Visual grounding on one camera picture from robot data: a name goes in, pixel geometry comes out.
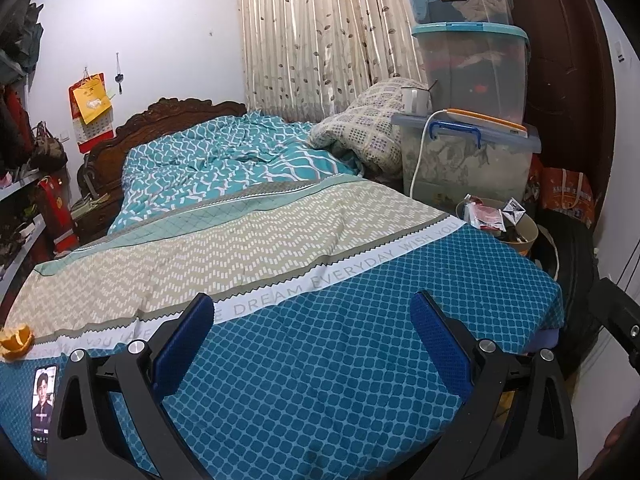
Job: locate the bottom blue-lid storage box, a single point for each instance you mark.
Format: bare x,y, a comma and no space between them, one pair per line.
444,160

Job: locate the cluttered shelf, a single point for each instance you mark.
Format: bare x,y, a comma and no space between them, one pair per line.
25,240

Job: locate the beige leaf curtain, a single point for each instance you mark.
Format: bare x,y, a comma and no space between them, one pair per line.
305,60

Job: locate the patterned bed sheet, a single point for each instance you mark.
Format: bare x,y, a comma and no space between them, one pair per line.
312,368

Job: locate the red gift box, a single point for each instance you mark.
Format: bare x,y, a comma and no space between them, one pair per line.
55,213

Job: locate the teal white quilt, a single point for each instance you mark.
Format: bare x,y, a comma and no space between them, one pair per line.
220,157

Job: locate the middle clear storage box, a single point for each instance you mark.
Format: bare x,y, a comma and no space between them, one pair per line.
476,66

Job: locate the person's right hand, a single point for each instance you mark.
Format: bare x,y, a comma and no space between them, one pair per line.
619,457

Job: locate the orange peel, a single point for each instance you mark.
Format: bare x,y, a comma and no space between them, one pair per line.
15,342

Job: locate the brown handbag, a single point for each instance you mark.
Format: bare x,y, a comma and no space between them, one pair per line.
48,154

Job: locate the orange red shopping bag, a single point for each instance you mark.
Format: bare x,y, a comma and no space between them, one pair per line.
565,191

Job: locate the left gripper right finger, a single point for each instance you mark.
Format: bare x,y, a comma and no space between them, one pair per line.
515,420

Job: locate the trash in bin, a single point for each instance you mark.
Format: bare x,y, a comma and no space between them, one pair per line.
500,221

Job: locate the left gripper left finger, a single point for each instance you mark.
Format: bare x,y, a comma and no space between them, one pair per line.
86,441

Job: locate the black smartphone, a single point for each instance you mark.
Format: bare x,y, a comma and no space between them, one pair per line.
42,409

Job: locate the yellow red wall calendar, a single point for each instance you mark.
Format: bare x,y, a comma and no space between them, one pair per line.
92,112

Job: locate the round trash bin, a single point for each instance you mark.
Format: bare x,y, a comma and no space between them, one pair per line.
525,232

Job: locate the checked grey pillow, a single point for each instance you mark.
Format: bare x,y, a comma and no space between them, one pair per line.
365,128

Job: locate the carved wooden headboard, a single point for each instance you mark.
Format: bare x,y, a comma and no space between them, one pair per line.
101,172

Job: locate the hanging wall ornament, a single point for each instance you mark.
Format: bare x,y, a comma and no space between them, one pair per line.
119,77

